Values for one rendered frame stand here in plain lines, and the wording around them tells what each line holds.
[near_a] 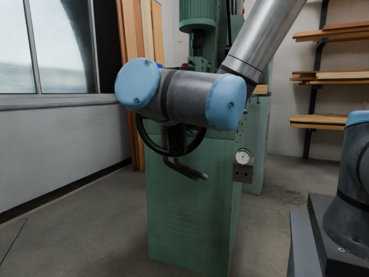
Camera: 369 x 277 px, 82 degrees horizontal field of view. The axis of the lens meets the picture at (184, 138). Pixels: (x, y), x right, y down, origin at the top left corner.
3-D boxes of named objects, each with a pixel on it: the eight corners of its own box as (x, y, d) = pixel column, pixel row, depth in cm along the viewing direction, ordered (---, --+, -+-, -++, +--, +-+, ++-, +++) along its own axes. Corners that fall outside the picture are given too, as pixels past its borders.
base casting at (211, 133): (142, 133, 104) (141, 114, 102) (183, 119, 157) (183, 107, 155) (235, 140, 89) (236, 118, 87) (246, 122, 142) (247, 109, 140)
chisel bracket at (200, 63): (186, 75, 102) (186, 57, 100) (195, 77, 115) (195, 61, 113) (201, 75, 100) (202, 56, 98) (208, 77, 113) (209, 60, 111)
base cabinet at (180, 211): (146, 258, 118) (141, 133, 103) (183, 206, 172) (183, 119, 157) (228, 282, 103) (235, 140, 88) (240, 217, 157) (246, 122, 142)
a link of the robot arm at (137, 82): (151, 111, 33) (101, 102, 36) (179, 127, 44) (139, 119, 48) (166, 54, 33) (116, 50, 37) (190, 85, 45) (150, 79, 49)
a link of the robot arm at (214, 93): (251, 78, 39) (189, 72, 43) (243, 72, 29) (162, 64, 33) (242, 128, 41) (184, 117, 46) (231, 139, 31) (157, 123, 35)
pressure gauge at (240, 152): (233, 168, 85) (234, 148, 83) (235, 165, 88) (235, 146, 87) (250, 170, 83) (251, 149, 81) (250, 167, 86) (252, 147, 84)
